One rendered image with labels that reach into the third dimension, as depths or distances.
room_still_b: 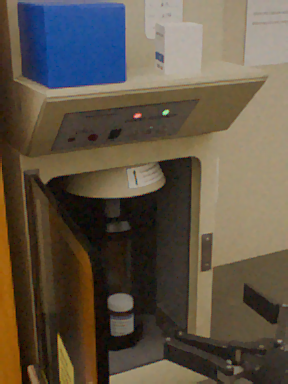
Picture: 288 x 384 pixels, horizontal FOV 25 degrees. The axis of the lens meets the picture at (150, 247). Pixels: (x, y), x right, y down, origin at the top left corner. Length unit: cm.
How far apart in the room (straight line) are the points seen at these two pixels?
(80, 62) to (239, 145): 88
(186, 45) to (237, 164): 78
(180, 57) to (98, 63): 13
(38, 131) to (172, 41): 21
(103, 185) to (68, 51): 28
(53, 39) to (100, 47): 6
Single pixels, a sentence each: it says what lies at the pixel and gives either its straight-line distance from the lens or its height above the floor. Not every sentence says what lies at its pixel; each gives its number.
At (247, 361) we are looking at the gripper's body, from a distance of 74.
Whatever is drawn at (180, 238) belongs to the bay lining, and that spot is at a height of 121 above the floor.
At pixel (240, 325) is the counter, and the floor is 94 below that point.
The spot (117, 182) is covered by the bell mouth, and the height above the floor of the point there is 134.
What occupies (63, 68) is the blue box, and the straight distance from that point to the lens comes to 78.
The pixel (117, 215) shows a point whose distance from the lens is 108.
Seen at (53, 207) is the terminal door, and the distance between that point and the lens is 75.
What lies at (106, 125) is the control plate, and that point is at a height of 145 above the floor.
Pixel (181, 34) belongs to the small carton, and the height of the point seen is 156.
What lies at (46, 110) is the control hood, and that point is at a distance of 78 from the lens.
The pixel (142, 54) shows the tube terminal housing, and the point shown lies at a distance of 94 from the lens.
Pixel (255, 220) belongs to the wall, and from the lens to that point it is 171.
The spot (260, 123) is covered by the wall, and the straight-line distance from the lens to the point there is 164.
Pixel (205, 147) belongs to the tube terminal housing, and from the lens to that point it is 102.
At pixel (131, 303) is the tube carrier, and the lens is 112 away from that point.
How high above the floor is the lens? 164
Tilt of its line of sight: 24 degrees down
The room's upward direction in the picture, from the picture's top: straight up
